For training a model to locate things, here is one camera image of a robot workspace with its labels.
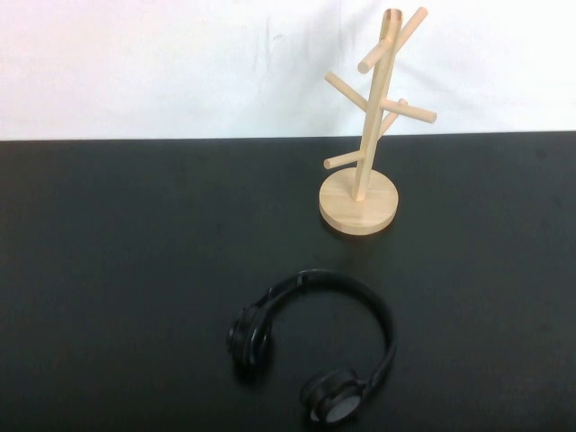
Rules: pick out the black over-ear headphones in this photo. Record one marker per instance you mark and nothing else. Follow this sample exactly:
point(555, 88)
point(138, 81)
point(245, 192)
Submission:
point(335, 398)

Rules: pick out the light wooden headphone stand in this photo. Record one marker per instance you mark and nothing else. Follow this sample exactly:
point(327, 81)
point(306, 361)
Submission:
point(357, 207)

